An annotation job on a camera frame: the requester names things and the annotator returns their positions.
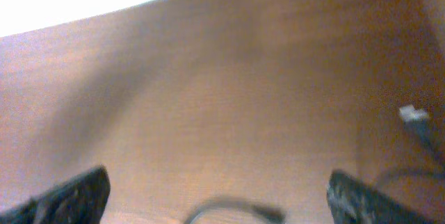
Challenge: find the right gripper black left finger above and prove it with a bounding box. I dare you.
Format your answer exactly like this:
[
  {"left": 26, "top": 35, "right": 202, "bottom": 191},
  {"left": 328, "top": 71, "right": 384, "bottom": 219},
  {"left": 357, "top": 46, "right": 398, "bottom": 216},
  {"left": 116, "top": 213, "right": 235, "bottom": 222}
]
[{"left": 1, "top": 165, "right": 111, "bottom": 224}]

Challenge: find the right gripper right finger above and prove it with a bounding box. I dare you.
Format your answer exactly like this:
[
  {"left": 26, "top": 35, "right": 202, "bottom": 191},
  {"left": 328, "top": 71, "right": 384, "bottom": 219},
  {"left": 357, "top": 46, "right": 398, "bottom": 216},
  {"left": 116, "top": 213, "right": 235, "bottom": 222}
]
[{"left": 326, "top": 170, "right": 435, "bottom": 224}]

